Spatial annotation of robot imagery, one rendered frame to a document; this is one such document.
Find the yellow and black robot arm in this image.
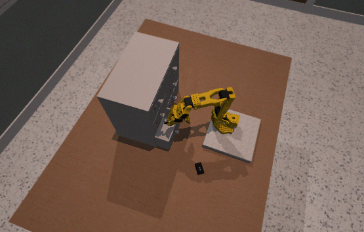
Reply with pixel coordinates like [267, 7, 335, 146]
[176, 87, 239, 134]

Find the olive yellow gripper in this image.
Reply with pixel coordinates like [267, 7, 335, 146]
[167, 105, 191, 126]

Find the dark grey chest of drawers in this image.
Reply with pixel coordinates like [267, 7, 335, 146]
[97, 32, 179, 147]

